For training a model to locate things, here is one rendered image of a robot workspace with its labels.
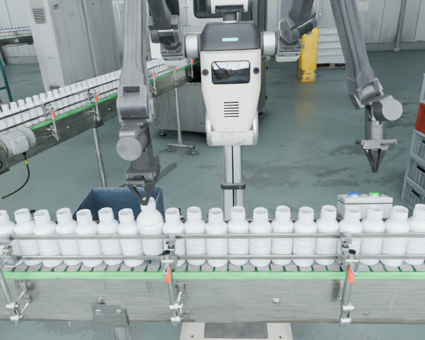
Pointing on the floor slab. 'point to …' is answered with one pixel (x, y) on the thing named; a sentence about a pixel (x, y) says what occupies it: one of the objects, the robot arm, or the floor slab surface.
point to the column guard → (308, 57)
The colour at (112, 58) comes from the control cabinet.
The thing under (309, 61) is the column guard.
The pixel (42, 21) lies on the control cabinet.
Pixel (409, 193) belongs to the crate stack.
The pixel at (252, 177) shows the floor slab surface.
